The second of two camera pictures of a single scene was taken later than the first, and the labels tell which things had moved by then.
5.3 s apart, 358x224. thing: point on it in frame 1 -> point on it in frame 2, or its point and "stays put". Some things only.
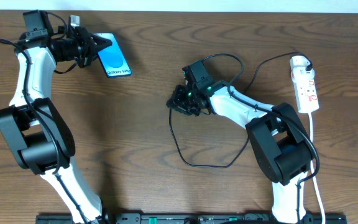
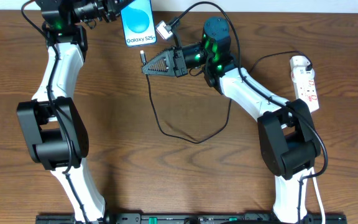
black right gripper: (183, 100) -> (179, 62)
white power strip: (305, 89) stays put
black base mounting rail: (191, 218) stays put
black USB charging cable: (309, 68) -> (143, 61)
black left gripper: (86, 47) -> (106, 10)
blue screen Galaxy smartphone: (112, 58) -> (138, 23)
